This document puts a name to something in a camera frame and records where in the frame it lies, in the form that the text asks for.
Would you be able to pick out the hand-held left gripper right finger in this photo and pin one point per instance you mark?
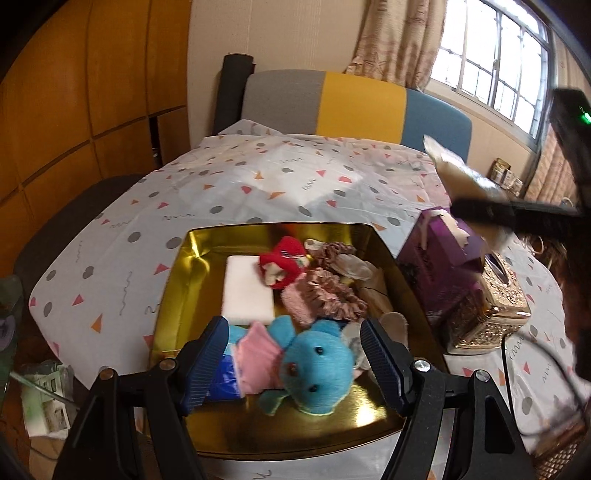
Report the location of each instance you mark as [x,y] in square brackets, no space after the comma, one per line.
[385,364]

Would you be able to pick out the white sponge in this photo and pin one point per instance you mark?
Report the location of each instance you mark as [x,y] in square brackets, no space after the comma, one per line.
[247,290]

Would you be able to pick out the wooden wardrobe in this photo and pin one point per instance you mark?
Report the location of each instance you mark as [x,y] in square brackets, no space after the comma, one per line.
[69,92]

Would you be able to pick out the beige patterned curtain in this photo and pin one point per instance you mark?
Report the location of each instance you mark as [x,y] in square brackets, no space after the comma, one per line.
[549,170]
[392,41]

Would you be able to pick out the green white boxes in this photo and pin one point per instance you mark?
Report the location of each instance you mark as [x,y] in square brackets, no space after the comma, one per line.
[46,401]

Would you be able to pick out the red plush toy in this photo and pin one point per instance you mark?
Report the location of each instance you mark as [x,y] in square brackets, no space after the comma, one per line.
[281,258]

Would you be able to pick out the gold tray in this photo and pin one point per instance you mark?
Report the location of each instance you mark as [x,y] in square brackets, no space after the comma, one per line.
[323,434]

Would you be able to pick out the black upright panel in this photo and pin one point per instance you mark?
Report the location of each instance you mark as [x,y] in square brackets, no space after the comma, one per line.
[233,92]

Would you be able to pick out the blue tissue packet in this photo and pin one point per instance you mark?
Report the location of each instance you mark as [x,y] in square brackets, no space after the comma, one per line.
[226,383]

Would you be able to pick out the white socks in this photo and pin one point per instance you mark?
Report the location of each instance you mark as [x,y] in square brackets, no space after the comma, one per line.
[397,327]

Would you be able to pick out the cluster of small boxes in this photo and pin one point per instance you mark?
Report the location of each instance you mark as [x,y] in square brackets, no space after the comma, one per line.
[505,177]

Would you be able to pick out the large brown satin scrunchie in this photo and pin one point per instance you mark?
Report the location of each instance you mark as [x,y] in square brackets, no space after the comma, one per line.
[337,300]

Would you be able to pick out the barred window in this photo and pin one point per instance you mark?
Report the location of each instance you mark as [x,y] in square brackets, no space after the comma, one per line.
[489,60]

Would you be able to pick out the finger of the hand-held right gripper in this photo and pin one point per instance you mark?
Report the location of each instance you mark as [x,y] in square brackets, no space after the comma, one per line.
[508,214]

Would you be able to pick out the small brown satin scrunchie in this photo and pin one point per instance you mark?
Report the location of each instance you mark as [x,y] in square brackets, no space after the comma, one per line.
[332,251]

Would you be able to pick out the white wet wipes pack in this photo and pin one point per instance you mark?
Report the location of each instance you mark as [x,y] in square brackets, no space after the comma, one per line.
[461,175]

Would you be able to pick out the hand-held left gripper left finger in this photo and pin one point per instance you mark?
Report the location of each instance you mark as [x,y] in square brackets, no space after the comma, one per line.
[205,364]

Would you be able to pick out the grey yellow blue sofa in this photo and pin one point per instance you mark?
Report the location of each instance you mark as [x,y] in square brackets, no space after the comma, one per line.
[360,101]

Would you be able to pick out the pink towel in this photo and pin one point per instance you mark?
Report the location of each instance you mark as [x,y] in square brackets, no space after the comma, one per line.
[298,307]

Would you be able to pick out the golden ornate tissue box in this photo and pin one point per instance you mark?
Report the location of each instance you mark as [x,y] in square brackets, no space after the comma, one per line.
[494,314]

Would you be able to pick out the blue plush toy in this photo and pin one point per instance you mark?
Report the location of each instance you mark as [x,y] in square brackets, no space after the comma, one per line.
[318,369]

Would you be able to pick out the rattan chair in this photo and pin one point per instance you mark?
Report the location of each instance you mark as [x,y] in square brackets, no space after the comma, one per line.
[558,452]

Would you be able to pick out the purple tissue box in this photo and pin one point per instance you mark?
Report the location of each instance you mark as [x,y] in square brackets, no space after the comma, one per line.
[429,267]

